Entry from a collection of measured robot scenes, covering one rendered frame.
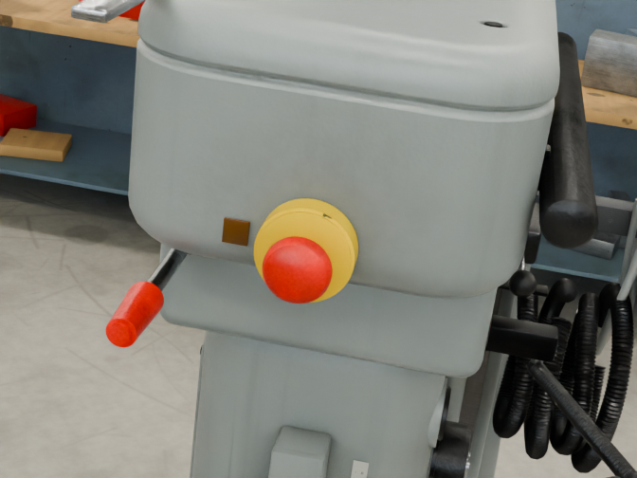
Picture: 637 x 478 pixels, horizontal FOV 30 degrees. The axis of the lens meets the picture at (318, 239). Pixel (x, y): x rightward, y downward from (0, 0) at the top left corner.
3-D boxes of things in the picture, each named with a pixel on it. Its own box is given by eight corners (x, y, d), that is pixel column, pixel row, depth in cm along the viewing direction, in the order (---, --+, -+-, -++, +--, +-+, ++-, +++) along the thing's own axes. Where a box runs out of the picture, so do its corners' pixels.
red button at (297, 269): (323, 316, 67) (333, 251, 66) (255, 303, 68) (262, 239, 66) (333, 291, 70) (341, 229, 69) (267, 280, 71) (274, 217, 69)
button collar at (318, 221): (347, 312, 70) (360, 219, 68) (247, 293, 71) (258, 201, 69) (352, 298, 72) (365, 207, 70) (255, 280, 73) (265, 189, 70)
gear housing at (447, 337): (482, 391, 84) (508, 263, 80) (149, 327, 86) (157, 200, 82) (497, 219, 114) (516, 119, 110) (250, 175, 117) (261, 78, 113)
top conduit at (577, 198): (591, 255, 72) (604, 201, 70) (522, 243, 72) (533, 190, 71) (572, 70, 113) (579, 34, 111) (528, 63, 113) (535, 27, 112)
